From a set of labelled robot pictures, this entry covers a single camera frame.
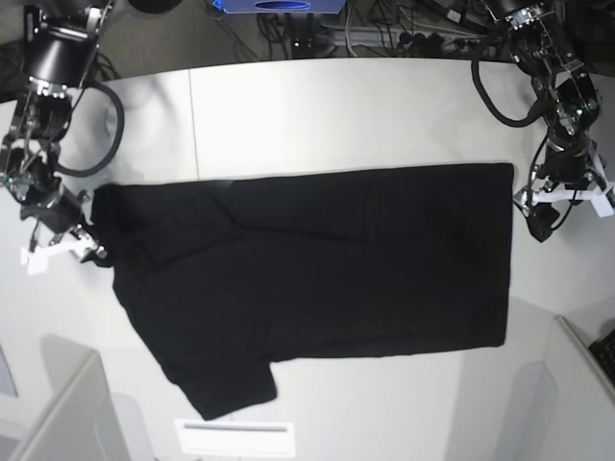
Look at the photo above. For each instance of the black T-shirt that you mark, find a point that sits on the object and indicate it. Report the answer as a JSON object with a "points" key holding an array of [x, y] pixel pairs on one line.
{"points": [[220, 280]]}

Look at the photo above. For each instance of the black keyboard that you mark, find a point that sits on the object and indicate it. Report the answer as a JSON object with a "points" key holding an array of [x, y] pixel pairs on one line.
{"points": [[603, 350]]}

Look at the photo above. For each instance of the blue box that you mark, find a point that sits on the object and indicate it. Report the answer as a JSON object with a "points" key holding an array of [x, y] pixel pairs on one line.
{"points": [[291, 6]]}

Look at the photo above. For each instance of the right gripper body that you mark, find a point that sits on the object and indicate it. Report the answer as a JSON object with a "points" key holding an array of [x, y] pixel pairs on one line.
{"points": [[55, 207]]}

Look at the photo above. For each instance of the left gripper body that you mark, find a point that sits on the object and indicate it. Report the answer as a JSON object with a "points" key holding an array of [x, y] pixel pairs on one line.
{"points": [[563, 162]]}

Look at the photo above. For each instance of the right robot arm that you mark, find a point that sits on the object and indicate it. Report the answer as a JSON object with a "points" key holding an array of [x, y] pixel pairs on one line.
{"points": [[59, 56]]}

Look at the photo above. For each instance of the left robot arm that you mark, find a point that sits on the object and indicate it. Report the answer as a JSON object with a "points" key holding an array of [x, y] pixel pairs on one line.
{"points": [[566, 99]]}

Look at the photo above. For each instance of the white table slot plate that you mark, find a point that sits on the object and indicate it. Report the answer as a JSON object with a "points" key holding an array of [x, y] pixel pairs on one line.
{"points": [[237, 439]]}

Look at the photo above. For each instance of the white power strip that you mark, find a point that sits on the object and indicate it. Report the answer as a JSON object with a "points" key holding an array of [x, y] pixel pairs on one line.
{"points": [[394, 38]]}

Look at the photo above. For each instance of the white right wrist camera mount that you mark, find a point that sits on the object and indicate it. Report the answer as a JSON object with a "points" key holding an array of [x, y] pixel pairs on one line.
{"points": [[83, 246]]}

